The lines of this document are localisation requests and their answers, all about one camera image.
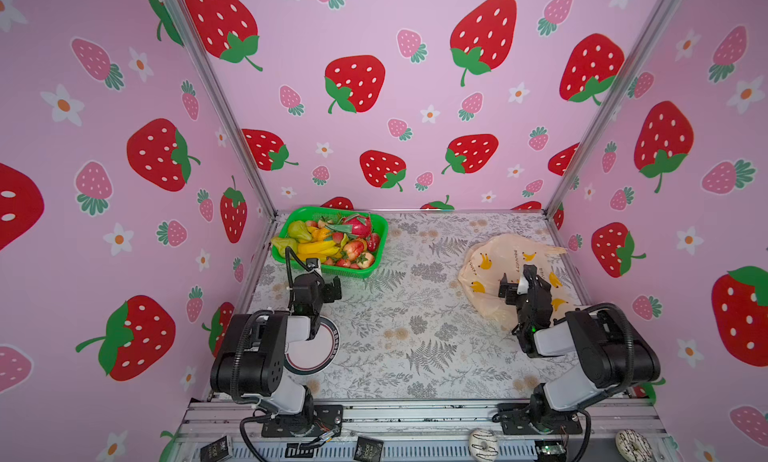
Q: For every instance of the white sprinkled donut centre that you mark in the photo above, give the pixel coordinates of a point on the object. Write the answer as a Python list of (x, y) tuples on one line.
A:
[(483, 445)]

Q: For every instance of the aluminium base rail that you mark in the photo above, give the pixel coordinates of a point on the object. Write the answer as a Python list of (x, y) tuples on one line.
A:
[(416, 430)]

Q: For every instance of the green plastic fruit basket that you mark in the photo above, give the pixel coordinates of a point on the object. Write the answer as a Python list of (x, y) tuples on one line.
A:
[(344, 242)]

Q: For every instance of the pink fake dragon fruit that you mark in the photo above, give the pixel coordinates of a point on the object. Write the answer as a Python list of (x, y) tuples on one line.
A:
[(354, 226)]

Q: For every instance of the red yellow fake apple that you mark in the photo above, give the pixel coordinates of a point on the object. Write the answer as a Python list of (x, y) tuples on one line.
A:
[(354, 249)]

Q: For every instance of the banana print plastic bag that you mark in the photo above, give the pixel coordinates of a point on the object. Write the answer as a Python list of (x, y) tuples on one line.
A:
[(504, 256)]

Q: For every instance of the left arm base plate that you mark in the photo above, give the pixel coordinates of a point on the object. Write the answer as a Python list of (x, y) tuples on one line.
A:
[(312, 423)]

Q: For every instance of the aluminium frame post left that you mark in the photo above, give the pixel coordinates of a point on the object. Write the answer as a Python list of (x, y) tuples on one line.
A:
[(223, 31)]

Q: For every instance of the white sprinkled donut right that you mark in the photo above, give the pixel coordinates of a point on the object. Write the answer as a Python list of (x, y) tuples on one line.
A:
[(633, 447)]

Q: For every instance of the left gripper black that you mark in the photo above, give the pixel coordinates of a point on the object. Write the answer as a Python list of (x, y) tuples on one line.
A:
[(327, 289)]

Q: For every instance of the black square tag centre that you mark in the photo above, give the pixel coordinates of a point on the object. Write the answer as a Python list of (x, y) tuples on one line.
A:
[(368, 450)]

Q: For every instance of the aluminium frame post right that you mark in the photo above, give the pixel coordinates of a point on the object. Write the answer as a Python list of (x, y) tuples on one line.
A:
[(654, 27)]

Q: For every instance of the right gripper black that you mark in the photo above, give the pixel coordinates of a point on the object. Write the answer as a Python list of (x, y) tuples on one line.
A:
[(529, 290)]

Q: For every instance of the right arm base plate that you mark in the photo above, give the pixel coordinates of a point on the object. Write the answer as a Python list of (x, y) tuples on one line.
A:
[(522, 419)]

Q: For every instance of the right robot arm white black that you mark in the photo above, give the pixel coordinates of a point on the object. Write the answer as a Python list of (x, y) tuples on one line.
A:
[(612, 357)]

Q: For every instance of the white sprinkled donut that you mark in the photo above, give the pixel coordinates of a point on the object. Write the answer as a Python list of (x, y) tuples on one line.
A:
[(633, 447), (483, 445)]

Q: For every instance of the round white plate dark rim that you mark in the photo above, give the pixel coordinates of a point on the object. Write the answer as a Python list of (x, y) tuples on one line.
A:
[(310, 357)]

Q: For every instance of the aluminium frame post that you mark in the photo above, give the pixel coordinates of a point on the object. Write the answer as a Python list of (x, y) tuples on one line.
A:
[(223, 31), (654, 27)]

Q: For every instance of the black square tag left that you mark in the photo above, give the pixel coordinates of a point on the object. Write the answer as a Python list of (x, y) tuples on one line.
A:
[(220, 450)]

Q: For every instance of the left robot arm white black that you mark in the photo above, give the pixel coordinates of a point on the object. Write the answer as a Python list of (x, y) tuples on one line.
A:
[(250, 363)]

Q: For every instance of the yellow fake banana bunch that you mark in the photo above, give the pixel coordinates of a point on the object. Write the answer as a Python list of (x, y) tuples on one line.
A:
[(318, 250)]

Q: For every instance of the green fake pear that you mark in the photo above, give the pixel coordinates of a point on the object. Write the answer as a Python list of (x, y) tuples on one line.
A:
[(298, 231)]

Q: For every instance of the black square tag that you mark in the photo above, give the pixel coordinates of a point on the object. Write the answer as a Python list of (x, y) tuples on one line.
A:
[(220, 450), (368, 450)]

